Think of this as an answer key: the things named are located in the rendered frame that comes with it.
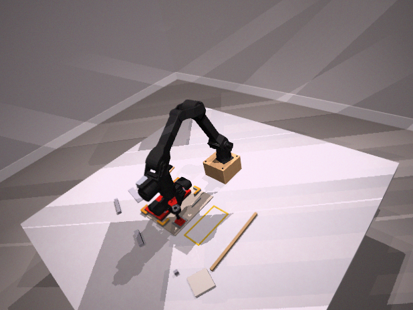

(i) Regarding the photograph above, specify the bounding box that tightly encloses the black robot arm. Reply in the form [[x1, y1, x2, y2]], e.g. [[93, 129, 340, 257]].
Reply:
[[138, 100, 234, 202]]

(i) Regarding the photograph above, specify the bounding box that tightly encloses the black and grey wheel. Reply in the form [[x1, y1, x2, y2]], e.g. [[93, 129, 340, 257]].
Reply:
[[172, 204, 181, 215]]

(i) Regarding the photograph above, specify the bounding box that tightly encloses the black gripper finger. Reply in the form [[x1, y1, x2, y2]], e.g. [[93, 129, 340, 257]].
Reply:
[[165, 205, 173, 214], [175, 191, 186, 206]]

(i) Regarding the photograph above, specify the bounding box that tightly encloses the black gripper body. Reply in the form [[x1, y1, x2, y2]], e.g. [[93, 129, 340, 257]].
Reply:
[[148, 177, 192, 216]]

